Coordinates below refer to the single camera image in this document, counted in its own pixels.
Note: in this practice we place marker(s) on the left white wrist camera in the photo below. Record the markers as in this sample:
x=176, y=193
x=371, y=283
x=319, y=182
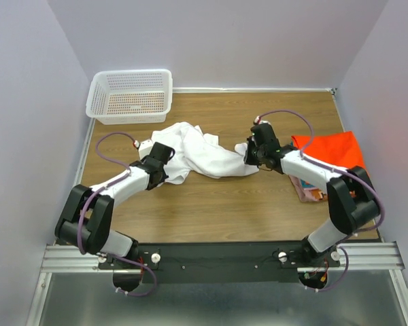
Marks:
x=143, y=148

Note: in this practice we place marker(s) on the white plastic perforated basket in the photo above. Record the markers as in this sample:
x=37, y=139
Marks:
x=141, y=96

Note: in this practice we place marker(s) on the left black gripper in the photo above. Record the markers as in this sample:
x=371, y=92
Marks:
x=164, y=176

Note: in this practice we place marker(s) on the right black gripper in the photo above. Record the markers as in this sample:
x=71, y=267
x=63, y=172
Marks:
x=247, y=159

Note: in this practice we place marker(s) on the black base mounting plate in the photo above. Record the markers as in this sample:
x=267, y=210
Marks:
x=230, y=262

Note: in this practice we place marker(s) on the white t shirt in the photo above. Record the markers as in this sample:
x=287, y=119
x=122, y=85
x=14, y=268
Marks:
x=200, y=152

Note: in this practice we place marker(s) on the aluminium left frame rail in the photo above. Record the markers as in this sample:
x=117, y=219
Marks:
x=81, y=153

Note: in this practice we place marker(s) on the folded orange t shirt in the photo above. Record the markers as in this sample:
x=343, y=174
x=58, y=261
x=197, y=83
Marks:
x=339, y=149

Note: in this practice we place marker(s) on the aluminium frame rail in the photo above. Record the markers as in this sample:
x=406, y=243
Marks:
x=81, y=153
x=198, y=90
x=363, y=256

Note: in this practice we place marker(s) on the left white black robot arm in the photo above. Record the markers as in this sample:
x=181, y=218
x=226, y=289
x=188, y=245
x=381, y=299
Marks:
x=86, y=218

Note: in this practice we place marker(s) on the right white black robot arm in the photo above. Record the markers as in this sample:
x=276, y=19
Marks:
x=352, y=201

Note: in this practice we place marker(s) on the aluminium front frame rail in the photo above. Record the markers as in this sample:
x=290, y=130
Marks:
x=363, y=256

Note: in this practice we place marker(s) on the aluminium back frame rail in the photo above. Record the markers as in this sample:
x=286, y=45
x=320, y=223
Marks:
x=198, y=90

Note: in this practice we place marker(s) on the folded pink printed t shirt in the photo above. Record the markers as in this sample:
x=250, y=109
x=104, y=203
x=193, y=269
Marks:
x=305, y=195

